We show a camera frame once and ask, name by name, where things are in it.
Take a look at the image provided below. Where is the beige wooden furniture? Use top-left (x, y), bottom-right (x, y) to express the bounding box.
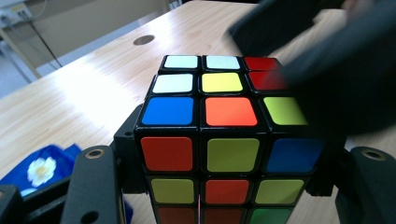
top-left (0, 0), bottom-right (176, 80)

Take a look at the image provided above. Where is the blue wet wipes pack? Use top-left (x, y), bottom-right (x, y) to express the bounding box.
top-left (0, 143), bottom-right (134, 224)

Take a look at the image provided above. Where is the multicoloured puzzle cube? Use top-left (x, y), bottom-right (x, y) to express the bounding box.
top-left (134, 54), bottom-right (331, 224)

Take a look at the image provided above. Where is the white box device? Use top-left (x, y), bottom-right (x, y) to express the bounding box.
top-left (0, 0), bottom-right (34, 30)

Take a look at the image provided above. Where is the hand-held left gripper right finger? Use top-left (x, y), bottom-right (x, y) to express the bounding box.
top-left (306, 138), bottom-right (353, 196)

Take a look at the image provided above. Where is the black hanging cable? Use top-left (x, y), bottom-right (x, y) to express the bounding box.
top-left (29, 21), bottom-right (64, 68)

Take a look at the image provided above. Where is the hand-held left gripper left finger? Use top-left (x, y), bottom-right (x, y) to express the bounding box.
top-left (113, 104), bottom-right (148, 194)

